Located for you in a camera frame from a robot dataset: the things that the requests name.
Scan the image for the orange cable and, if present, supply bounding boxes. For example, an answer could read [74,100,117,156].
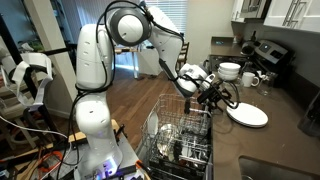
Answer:
[36,150,65,174]

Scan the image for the wooden chair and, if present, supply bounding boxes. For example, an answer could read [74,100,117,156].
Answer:
[176,41,190,73]

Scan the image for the orange handled tool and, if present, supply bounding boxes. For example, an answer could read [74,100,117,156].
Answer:
[134,159,152,180]

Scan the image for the stainless microwave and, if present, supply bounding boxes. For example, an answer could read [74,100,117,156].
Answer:
[239,0,272,20]

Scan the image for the black clamp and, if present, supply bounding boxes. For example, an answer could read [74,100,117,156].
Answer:
[114,124,127,138]

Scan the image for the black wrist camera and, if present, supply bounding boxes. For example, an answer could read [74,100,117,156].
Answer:
[196,87,216,105]

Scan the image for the black metal stand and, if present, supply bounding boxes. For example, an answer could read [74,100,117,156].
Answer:
[0,13,63,148]

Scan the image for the clear drinking glasses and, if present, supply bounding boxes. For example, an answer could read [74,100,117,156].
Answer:
[229,77,245,95]

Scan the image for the wire dishwasher rack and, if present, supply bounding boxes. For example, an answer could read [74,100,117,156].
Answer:
[139,94,214,180]

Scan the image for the black cutlery basket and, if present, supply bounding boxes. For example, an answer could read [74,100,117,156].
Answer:
[148,154,209,180]

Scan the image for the narrow white upper cabinet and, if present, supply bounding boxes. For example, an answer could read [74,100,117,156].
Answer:
[230,0,246,24]

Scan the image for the clear glass jar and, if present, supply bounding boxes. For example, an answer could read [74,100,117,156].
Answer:
[258,71,277,97]

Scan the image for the kitchen sink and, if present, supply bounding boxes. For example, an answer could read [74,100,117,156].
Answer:
[238,154,320,180]

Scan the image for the wooden desk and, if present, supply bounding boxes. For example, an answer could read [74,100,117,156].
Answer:
[114,47,139,79]

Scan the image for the black kitchen utensil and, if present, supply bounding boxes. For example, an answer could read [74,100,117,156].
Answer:
[172,139,184,162]

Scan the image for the white strap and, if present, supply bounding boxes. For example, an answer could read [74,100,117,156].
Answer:
[0,52,54,108]

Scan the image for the white window blinds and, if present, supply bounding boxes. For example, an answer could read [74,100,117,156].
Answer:
[146,0,189,34]

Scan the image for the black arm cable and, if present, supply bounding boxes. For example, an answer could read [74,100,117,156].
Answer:
[56,0,242,180]

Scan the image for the small white plate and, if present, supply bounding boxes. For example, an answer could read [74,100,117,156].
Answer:
[146,111,160,138]

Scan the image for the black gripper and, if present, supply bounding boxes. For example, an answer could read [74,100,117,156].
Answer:
[210,81,240,110]

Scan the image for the wooden board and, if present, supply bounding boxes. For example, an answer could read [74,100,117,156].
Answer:
[0,119,122,168]

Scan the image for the white ceramic bowl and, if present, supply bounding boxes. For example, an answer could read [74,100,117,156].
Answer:
[218,61,242,75]
[217,72,240,83]
[218,69,240,79]

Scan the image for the thin white cable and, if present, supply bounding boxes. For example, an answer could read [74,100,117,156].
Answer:
[0,114,73,180]

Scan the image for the white mug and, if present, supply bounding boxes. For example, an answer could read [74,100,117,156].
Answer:
[241,71,260,88]

